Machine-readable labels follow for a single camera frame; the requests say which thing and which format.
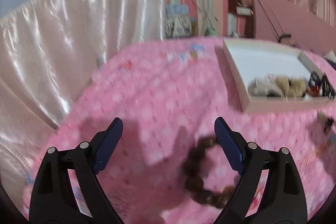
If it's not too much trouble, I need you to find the white satin curtain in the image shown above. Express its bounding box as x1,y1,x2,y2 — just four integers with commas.
0,0,166,188

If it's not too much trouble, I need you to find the black hair claw clip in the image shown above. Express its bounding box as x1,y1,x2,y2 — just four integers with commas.
317,111,335,135

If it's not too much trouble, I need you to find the patterned tote bag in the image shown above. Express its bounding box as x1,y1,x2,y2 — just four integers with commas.
165,14,191,39

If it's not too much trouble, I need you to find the white strap smartwatch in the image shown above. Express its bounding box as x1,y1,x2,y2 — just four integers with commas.
248,76,283,97

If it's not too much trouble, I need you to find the white power strip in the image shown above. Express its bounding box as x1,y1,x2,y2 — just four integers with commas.
236,6,253,16

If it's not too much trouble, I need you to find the cream fluffy scrunchie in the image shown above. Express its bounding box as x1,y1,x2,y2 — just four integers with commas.
275,76,307,98

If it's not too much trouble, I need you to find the pink headboard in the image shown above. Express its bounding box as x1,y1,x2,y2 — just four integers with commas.
252,0,335,55

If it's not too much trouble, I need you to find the brown wooden bead bracelet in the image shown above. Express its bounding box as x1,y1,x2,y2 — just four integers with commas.
182,135,237,209

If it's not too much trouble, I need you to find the light blue gift bag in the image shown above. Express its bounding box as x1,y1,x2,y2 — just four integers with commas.
166,4,189,15

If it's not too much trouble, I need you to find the pink floral bedsheet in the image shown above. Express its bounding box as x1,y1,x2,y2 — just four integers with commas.
22,37,336,224

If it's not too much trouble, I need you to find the white shallow tray box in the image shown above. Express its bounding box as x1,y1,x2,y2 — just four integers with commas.
223,37,335,113

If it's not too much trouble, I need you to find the black braided leather bracelet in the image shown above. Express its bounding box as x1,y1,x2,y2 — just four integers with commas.
308,73,336,97

